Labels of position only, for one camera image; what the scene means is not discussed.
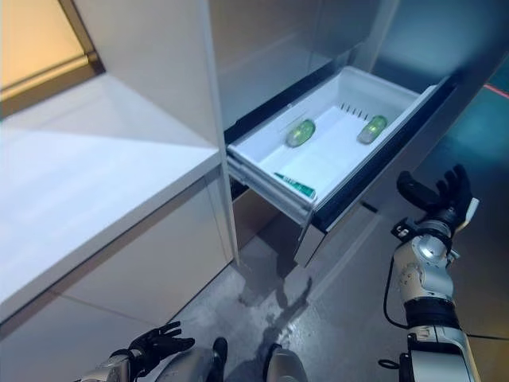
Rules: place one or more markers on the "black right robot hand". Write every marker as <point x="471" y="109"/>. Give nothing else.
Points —
<point x="445" y="207"/>

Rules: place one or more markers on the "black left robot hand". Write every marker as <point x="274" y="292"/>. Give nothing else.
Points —
<point x="159" y="346"/>

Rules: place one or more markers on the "fridge drawer with white bin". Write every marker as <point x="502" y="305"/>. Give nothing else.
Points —
<point x="318" y="159"/>

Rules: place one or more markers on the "green beer can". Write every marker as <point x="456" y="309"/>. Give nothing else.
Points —
<point x="300" y="133"/>
<point x="296" y="185"/>
<point x="371" y="129"/>

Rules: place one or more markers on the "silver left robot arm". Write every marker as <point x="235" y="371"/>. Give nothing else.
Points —
<point x="111" y="368"/>

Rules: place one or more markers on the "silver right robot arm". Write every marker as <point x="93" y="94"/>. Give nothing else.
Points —
<point x="429" y="278"/>

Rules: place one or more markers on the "stainless steel fridge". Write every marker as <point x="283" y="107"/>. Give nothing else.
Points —
<point x="270" y="47"/>

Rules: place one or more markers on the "silver left robot leg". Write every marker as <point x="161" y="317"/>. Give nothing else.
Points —
<point x="187" y="364"/>

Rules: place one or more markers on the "silver robot leg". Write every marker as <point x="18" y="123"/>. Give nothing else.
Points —
<point x="286" y="366"/>
<point x="187" y="364"/>

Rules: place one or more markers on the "silver right robot leg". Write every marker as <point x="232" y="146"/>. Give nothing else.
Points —
<point x="286" y="366"/>

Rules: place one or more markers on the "white counter cabinet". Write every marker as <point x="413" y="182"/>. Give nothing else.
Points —
<point x="99" y="191"/>

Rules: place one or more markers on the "grey tall side panel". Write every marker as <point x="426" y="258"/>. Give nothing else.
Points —
<point x="417" y="40"/>

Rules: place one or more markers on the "white tall divider panel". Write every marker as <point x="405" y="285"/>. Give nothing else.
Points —
<point x="218" y="119"/>

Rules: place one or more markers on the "dark framed glass partition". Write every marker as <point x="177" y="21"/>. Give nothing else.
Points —
<point x="79" y="44"/>

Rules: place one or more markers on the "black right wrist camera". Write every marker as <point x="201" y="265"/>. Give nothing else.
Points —
<point x="402" y="231"/>

